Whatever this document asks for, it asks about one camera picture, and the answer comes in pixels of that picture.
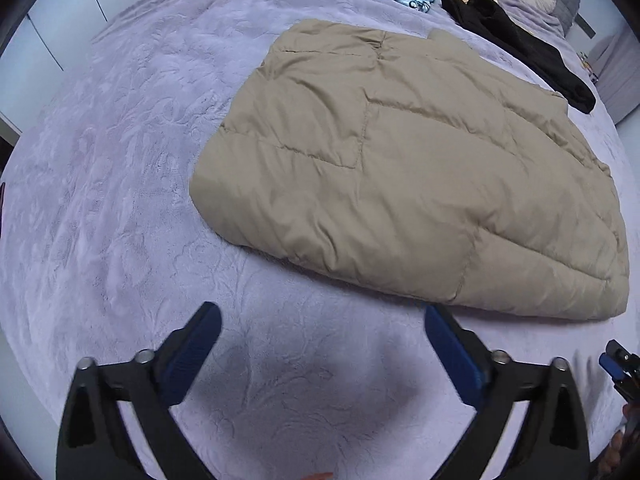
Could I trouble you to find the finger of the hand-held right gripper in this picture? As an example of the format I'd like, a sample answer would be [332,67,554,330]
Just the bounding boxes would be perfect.
[598,352,640,403]
[605,339,640,362]

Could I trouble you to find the lavender plush blanket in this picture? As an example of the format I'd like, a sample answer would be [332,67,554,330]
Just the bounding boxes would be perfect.
[0,0,636,480]

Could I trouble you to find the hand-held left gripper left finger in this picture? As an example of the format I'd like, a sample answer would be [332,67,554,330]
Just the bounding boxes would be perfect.
[56,301,223,480]

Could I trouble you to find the beige puffer jacket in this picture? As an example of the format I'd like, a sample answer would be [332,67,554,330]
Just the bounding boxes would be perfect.
[190,18,631,321]

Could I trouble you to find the small boxes on nightstand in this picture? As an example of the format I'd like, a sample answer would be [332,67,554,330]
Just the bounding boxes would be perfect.
[579,51,602,83]

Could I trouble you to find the black folded garment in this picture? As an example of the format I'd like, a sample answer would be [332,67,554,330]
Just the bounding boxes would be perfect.
[440,0,597,115]

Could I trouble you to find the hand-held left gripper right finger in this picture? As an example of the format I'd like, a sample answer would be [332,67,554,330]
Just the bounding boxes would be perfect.
[424,303,592,480]

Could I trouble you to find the pale grey curtain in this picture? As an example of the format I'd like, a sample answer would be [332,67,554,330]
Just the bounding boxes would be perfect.
[590,25,640,126]

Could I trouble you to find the person's right hand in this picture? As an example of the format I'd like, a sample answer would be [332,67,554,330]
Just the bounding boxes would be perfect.
[606,402,640,468]

